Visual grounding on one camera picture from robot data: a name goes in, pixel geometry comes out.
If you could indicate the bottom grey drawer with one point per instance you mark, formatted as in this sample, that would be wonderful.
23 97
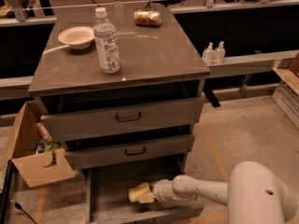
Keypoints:
108 194

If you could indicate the yellow sponge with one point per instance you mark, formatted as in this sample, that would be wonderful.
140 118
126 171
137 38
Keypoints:
135 192

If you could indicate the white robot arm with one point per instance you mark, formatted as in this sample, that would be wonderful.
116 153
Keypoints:
253 194

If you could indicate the clear sanitizer bottle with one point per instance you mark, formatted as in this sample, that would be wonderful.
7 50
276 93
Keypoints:
208 54
219 53

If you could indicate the grey drawer cabinet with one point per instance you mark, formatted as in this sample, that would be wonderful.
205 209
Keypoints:
157 64

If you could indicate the snack packet in box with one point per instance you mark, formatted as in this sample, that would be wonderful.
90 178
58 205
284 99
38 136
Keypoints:
43 132

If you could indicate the brown cardboard box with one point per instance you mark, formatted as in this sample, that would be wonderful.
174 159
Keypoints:
35 169

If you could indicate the middle grey drawer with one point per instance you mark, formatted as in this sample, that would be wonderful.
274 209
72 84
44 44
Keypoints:
137 151

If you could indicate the left clear sanitizer bottle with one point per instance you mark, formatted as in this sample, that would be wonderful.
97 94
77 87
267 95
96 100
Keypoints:
208 54

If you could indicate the white paper bowl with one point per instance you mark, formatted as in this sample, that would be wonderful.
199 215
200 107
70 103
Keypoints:
77 38

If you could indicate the clear plastic water bottle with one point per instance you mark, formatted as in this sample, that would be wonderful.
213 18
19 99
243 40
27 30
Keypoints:
106 42

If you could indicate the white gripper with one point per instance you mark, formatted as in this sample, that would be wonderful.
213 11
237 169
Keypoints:
159 190

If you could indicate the grey drawer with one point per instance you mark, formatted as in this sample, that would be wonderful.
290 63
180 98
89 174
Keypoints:
108 194
123 119
137 151

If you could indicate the top grey drawer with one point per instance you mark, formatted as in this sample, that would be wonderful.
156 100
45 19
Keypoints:
123 119

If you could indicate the right clear sanitizer bottle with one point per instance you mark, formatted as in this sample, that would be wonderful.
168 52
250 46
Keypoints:
219 53

